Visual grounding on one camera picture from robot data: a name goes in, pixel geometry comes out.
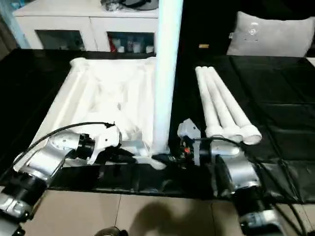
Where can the white plastic table leg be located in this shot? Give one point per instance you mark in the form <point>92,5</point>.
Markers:
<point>209,103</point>
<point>167,73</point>
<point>220,103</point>
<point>231,103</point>

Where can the white plastic table top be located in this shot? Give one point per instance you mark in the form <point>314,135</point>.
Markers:
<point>98,86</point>

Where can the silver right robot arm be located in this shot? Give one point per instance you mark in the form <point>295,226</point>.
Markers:
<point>241,172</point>

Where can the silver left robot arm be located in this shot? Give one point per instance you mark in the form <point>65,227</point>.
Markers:
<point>41,162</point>

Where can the small white jar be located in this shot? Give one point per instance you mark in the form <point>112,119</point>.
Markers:
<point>148,49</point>
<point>120,49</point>

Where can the small tan tag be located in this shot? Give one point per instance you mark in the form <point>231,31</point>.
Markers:
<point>204,46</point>

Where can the black mat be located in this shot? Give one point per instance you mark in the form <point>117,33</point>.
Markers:
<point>283,98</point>

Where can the white cabinet with glass doors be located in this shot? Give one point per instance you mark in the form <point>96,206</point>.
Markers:
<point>86,22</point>

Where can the grey cushion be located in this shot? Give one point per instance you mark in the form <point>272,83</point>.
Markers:
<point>270,39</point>

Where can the grey bag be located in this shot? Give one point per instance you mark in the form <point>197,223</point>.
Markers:
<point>142,3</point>

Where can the white flat panel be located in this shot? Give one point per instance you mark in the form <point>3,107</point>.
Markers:
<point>312,61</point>

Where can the brown curtain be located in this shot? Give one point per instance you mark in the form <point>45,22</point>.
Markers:
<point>6,34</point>

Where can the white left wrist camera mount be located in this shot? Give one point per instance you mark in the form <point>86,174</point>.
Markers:
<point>108,137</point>

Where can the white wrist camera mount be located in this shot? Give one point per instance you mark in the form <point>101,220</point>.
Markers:
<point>108,137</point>
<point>189,129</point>

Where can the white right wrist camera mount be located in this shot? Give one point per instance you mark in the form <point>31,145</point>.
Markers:
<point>189,129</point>

